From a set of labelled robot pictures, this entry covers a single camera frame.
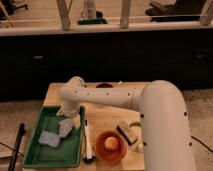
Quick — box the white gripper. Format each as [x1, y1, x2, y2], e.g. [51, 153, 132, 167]
[56, 105, 81, 129]

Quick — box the light blue towel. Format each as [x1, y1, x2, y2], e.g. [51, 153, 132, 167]
[38, 119, 74, 148]

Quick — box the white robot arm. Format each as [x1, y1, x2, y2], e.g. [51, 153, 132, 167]
[59, 76, 197, 171]

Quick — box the green plastic tray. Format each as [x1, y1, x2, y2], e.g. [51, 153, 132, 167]
[23, 106, 85, 168]

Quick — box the dark round object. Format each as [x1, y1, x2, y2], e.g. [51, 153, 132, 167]
[96, 83, 113, 88]

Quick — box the yellow ball in bowl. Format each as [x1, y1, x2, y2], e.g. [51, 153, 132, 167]
[104, 137, 118, 151]

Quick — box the orange bowl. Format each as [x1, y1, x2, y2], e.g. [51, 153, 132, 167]
[94, 131, 127, 164]

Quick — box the black pole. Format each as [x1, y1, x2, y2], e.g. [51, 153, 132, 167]
[8, 123, 25, 171]

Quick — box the black cabinet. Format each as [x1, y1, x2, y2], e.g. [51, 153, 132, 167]
[0, 29, 213, 101]

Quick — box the dark green book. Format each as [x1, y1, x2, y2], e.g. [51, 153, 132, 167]
[77, 18, 108, 25]

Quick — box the white mug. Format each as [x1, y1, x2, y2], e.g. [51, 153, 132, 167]
[83, 0, 96, 19]

